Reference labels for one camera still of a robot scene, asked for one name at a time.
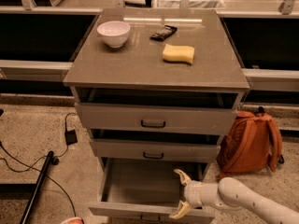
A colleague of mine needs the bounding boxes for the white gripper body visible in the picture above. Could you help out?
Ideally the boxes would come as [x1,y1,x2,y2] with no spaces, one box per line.
[184,180,206,208]

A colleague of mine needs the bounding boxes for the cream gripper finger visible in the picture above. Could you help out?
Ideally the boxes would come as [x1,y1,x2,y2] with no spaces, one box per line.
[169,201,192,219]
[174,169,192,186]

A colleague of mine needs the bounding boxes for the grey bottom drawer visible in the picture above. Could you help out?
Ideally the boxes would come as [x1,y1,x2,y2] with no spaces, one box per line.
[89,158,208,224]

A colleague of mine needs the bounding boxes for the grey drawer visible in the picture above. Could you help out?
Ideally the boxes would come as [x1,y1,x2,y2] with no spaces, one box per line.
[90,130,220,162]
[75,89,238,135]
[89,158,208,224]

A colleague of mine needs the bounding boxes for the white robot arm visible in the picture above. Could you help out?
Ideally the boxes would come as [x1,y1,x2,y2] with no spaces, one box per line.
[170,169,299,224]

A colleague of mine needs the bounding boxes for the grey middle drawer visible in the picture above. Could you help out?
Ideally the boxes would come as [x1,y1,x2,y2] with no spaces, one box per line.
[90,130,220,162]

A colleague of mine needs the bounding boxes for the grey drawer cabinet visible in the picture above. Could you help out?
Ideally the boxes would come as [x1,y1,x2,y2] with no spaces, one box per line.
[63,7,251,173]

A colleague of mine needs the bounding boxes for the grey top drawer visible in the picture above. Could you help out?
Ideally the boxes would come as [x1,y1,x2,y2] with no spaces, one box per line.
[75,89,238,135]

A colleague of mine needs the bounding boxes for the orange backpack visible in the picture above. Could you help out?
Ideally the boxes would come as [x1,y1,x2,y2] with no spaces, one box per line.
[217,106,282,179]

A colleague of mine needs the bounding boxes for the red white object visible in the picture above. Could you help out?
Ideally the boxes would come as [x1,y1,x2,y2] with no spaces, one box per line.
[60,217,84,224]

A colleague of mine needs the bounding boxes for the black power adapter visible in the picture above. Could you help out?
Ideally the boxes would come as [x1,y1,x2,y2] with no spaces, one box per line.
[64,130,78,146]

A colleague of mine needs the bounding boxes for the yellow sponge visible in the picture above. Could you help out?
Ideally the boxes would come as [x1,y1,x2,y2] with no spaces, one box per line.
[163,44,195,64]

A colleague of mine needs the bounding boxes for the black pole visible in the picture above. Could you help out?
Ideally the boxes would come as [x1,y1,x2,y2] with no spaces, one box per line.
[20,151,54,224]

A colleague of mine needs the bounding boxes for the dark snack wrapper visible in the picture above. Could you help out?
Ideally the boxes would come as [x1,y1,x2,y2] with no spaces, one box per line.
[150,25,178,42]

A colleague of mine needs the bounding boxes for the white bowl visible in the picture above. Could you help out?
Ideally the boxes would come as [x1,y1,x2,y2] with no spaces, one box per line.
[96,21,131,48]

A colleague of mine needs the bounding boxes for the black floor cable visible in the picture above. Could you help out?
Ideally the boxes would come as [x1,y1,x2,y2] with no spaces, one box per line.
[0,112,78,217]

